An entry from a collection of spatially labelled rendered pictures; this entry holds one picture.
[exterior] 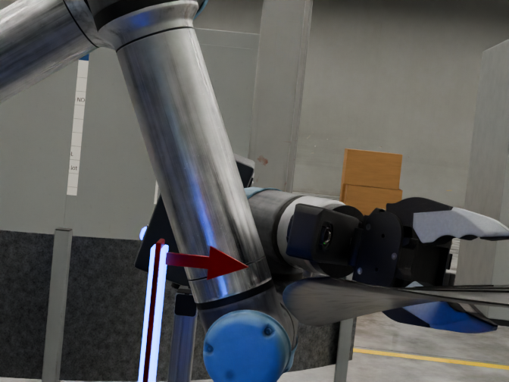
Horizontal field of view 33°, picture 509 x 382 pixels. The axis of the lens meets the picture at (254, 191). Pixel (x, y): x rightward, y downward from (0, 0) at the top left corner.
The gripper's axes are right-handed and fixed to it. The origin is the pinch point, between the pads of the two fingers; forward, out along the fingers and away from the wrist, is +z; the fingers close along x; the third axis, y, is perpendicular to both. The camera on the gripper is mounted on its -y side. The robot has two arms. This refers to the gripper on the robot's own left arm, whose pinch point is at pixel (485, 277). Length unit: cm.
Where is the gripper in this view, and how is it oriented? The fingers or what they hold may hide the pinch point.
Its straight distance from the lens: 68.5
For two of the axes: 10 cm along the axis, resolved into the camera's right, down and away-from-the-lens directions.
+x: -1.9, 9.8, 0.0
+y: 7.8, 1.5, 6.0
